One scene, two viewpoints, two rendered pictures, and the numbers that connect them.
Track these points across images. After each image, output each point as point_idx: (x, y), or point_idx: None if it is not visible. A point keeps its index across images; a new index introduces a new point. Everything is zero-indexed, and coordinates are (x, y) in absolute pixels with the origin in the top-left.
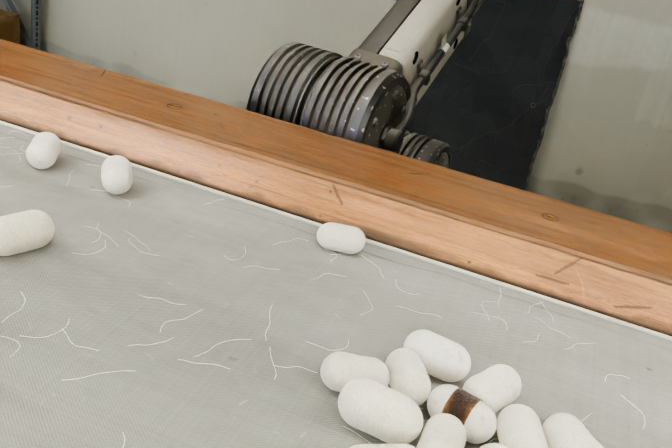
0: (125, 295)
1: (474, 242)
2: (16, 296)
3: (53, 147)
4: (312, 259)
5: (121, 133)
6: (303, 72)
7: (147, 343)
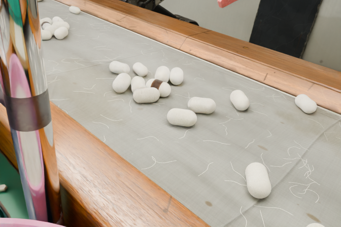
0: None
1: (106, 12)
2: None
3: None
4: (65, 13)
5: None
6: None
7: None
